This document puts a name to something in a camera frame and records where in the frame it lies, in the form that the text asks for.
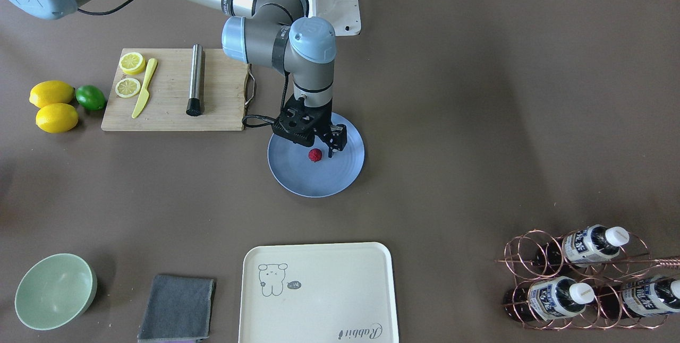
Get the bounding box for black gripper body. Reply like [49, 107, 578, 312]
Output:
[271, 96, 333, 147]

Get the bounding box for red strawberry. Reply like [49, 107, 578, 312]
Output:
[308, 149, 323, 163]

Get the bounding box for blue plate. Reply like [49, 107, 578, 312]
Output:
[267, 113, 365, 198]

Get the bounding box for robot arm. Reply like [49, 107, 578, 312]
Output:
[8, 0, 348, 152]

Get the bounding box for wooden cutting board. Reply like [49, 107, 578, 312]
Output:
[100, 48, 248, 132]

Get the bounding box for steel muddler black tip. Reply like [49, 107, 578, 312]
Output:
[185, 44, 205, 116]

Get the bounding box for cream rabbit tray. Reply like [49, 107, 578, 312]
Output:
[239, 242, 400, 342]

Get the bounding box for yellow plastic knife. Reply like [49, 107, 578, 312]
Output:
[131, 58, 158, 118]

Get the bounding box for lower lemon slice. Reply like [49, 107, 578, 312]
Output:
[114, 78, 141, 98]

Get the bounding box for lemon slice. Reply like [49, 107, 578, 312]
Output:
[117, 51, 147, 76]
[114, 78, 141, 98]

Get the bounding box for upper lemon slice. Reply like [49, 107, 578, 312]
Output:
[117, 51, 147, 76]

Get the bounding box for green lime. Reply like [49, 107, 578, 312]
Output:
[74, 85, 107, 110]

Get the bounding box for grey folded cloth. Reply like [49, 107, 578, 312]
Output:
[138, 275, 215, 342]

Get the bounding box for lower whole lemon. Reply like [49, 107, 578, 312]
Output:
[36, 103, 79, 133]

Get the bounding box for whole lemon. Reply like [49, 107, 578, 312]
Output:
[29, 80, 75, 108]
[36, 103, 79, 133]

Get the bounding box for upper whole lemon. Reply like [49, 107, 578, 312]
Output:
[29, 80, 75, 108]

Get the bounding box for lower drink bottle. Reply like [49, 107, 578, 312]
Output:
[503, 276, 596, 323]
[596, 276, 679, 319]

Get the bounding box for top dark drink bottle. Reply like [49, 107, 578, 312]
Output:
[533, 225, 631, 271]

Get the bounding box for green bowl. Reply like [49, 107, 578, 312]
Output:
[14, 253, 98, 331]

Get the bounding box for copper wire bottle rack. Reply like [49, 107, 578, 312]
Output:
[500, 229, 678, 331]

